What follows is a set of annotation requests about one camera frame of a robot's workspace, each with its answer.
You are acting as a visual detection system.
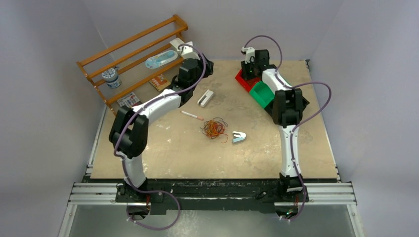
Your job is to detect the wooden shelf rack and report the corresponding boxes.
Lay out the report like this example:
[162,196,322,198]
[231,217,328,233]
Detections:
[76,14,188,114]

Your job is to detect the coloured marker set pack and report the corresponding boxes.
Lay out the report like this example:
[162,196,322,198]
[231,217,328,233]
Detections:
[117,92,142,108]

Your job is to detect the white blue staple remover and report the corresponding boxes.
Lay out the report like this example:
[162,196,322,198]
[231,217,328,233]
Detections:
[232,131,247,144]

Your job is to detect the white stapler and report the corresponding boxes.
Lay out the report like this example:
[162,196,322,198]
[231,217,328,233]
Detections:
[197,89,214,108]

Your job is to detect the red plastic bin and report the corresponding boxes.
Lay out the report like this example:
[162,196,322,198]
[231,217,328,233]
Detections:
[235,70,261,92]

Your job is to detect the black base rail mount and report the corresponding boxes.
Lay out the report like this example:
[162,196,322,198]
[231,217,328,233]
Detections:
[116,178,309,219]

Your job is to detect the blue white oval package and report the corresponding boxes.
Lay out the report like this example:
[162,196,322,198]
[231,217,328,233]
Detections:
[145,50,178,69]

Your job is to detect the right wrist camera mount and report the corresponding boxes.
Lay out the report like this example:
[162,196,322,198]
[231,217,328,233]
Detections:
[241,46,255,64]

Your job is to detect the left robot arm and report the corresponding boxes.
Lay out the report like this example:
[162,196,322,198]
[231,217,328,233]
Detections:
[109,57,214,202]

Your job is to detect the black plastic bin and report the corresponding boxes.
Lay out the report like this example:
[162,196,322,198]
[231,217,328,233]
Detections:
[265,89,310,127]

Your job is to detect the white red box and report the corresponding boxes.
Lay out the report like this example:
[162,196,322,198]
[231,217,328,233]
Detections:
[169,38,184,55]

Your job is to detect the green plastic bin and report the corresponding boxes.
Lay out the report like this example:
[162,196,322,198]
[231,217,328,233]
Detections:
[249,81,274,109]

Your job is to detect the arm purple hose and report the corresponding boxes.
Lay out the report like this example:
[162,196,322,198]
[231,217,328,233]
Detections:
[113,43,207,232]
[244,35,333,224]

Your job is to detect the blue white tape roll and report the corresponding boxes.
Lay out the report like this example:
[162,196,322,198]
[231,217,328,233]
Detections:
[101,68,122,89]

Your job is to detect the orange snack packet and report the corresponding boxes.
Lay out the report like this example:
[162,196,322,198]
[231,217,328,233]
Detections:
[149,74,170,91]

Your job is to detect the right arm purple hose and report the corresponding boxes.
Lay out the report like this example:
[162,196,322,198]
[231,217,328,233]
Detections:
[244,35,333,224]

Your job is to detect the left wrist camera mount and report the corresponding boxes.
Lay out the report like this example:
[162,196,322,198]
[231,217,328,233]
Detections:
[178,44,200,60]

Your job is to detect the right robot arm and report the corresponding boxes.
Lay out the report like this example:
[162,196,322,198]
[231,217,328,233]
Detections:
[238,47,308,201]

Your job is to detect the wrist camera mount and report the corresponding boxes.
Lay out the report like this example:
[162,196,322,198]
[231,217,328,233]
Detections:
[241,46,255,64]
[178,44,200,60]

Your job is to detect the aluminium frame rail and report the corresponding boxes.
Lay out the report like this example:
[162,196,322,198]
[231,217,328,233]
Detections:
[59,180,365,237]

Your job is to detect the white marker with orange cap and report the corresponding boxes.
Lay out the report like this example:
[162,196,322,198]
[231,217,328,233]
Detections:
[181,111,204,121]

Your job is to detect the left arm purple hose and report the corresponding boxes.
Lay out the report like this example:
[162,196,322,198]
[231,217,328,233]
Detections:
[113,43,207,232]

